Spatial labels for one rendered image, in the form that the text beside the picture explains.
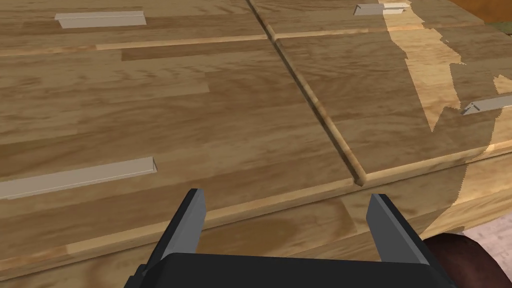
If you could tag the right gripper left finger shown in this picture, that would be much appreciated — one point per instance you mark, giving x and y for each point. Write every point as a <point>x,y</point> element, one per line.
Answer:
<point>191,228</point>

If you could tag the dark red-brown round object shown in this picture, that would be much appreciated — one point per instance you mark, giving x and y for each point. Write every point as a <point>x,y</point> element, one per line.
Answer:
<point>468,260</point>

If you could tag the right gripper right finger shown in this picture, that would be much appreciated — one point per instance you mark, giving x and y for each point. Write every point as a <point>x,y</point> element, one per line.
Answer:
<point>394,236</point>

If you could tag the large wooden drawer front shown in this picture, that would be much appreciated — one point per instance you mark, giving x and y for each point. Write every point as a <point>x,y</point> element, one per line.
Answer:
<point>368,92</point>
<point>180,120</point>

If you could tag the light wooden drawer cabinet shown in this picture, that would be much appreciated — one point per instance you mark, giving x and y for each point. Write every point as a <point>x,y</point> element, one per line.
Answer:
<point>280,236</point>

